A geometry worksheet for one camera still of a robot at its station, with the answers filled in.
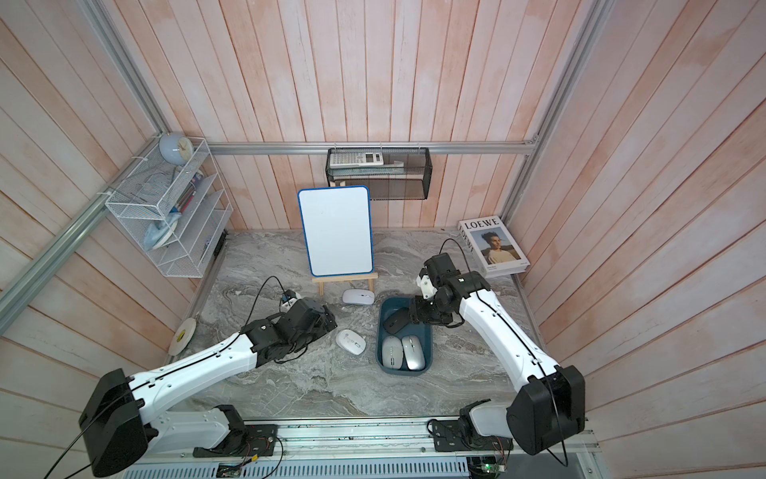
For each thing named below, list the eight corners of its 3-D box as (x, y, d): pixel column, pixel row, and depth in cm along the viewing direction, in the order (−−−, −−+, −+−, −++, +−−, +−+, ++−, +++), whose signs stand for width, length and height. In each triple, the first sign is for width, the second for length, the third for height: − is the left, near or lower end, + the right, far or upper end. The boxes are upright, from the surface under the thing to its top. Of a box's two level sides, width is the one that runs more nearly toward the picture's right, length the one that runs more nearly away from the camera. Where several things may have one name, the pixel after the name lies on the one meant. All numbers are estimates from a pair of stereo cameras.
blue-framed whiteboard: (316, 290, 105) (295, 219, 78) (318, 261, 113) (299, 188, 87) (372, 285, 106) (371, 214, 79) (370, 257, 114) (368, 184, 88)
